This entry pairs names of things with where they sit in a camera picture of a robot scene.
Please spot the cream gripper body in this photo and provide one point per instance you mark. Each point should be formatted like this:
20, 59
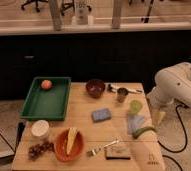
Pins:
158, 117

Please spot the white round container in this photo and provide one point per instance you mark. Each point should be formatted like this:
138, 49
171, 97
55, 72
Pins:
40, 129

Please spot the orange fruit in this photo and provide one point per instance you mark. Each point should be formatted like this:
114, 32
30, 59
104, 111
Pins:
46, 84

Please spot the wooden post left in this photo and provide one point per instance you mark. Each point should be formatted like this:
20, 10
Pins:
55, 14

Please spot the black office chair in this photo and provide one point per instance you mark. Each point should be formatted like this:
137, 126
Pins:
36, 2

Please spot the green plastic cup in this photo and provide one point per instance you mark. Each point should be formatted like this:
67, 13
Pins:
135, 106

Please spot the black-handled kitchen utensil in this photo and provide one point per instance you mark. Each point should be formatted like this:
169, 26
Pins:
115, 88

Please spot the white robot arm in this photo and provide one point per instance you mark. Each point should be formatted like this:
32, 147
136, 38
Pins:
171, 83

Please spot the dark red bowl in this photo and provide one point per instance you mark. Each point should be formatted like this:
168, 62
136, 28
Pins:
95, 88

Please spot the wooden post right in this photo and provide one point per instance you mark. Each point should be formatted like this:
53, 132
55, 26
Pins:
116, 16

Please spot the metal measuring cup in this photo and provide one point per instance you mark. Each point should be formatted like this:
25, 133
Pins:
122, 94

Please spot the black-edged scrub sponge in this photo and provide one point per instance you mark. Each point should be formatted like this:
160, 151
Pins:
117, 152

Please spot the bunch of dark grapes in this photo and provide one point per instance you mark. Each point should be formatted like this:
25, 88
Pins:
37, 150

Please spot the wooden post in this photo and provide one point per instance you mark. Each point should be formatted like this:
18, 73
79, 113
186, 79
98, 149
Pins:
116, 16
55, 14

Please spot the light blue cloth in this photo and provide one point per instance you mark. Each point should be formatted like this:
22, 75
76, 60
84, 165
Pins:
134, 122

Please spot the green plastic tray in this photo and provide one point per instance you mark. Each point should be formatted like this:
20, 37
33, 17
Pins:
47, 104

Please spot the yellow corn cob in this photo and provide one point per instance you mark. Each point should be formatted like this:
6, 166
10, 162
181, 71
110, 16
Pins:
71, 139

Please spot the orange bowl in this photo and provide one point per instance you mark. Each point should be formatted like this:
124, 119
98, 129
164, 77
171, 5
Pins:
60, 147

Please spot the white labelled box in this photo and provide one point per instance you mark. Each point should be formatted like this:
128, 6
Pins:
81, 12

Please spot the blue sponge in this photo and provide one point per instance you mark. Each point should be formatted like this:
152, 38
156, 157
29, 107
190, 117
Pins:
101, 115

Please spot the green cucumber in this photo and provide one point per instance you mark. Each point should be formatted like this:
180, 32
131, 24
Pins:
137, 133

